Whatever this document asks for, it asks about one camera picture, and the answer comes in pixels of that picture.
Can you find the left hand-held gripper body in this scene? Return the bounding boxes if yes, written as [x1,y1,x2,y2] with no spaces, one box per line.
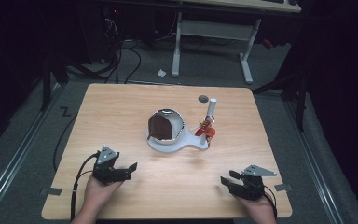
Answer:
[91,145,132,187]

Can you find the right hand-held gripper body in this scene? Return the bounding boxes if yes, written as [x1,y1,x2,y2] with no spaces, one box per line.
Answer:
[228,164,278,202]

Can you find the white stand with pole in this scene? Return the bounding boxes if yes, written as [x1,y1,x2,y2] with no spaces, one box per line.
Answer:
[145,97,218,154]

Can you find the red figure keychain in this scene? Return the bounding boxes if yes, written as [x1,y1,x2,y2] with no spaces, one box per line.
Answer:
[194,114,217,147]

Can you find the shiny silver bowl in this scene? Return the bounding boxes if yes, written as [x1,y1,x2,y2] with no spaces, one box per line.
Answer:
[146,108,186,146]

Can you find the person's right hand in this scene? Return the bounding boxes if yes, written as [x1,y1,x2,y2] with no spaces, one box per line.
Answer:
[233,193,277,224]

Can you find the person's left hand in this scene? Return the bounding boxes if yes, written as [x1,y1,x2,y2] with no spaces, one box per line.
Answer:
[83,175,125,217]

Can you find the grey tape marker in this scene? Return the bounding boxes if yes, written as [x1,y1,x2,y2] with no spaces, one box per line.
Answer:
[273,183,294,192]
[39,187,63,197]

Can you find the black metal stand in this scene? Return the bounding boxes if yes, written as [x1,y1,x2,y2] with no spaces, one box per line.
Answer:
[251,73,310,133]
[39,54,71,112]

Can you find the white-legged desk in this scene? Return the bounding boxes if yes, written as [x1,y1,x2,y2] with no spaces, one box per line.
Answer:
[171,0,302,85]

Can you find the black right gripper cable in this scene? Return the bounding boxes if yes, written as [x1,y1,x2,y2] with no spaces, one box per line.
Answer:
[262,184,279,220]

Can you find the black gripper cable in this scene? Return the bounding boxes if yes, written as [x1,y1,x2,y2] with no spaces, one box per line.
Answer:
[70,150,103,222]
[262,184,279,220]

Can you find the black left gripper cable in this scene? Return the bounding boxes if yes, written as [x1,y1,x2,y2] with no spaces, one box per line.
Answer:
[70,150,103,222]

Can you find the thin black cable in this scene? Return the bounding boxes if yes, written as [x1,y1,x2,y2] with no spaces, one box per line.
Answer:
[52,113,79,173]

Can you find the metal floor rail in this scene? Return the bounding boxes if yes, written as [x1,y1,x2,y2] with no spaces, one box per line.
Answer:
[283,101,345,224]
[0,83,63,218]

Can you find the black floor cables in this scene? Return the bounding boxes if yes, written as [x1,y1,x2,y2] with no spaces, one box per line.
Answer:
[102,17,143,85]

